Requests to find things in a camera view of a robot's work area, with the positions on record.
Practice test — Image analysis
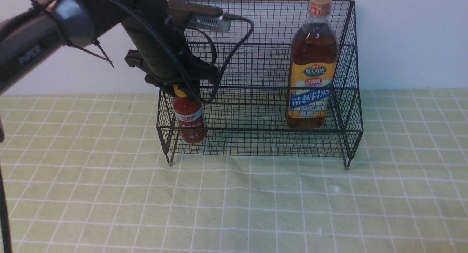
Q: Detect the large amber cooking wine bottle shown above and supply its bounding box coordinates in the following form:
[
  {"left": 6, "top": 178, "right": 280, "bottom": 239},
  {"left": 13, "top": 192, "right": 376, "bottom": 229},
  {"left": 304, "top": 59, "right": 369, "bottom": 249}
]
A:
[{"left": 286, "top": 0, "right": 338, "bottom": 129}]

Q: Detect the small red sauce bottle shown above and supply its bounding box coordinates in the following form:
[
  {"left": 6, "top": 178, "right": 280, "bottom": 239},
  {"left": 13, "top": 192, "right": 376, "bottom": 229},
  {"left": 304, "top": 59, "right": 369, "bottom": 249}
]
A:
[{"left": 172, "top": 84, "right": 206, "bottom": 144}]

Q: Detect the black camera cable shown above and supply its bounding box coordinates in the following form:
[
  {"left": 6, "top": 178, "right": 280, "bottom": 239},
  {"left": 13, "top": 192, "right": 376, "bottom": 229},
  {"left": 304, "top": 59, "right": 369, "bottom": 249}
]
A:
[{"left": 183, "top": 14, "right": 255, "bottom": 104}]

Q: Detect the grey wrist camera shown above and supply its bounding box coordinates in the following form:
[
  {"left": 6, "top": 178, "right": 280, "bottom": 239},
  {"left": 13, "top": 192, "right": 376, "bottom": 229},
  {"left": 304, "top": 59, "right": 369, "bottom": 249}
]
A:
[{"left": 168, "top": 0, "right": 231, "bottom": 33}]

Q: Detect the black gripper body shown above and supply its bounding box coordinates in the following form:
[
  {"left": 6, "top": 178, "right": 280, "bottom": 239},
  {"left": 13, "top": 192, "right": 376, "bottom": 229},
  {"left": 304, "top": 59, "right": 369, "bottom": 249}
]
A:
[{"left": 124, "top": 45, "right": 219, "bottom": 96}]

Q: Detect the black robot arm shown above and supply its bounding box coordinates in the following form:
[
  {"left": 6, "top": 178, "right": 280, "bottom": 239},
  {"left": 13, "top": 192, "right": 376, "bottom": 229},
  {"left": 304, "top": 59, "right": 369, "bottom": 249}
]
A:
[{"left": 1, "top": 0, "right": 223, "bottom": 96}]

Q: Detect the green checkered tablecloth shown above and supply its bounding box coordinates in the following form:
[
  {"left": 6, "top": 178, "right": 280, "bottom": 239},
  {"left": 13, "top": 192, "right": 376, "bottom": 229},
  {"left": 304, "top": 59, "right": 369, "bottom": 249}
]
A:
[{"left": 1, "top": 89, "right": 468, "bottom": 253}]

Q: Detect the black wire mesh rack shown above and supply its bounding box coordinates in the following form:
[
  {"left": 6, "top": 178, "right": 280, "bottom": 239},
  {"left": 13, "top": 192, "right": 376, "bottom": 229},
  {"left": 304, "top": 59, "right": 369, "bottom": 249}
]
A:
[{"left": 156, "top": 0, "right": 364, "bottom": 170}]

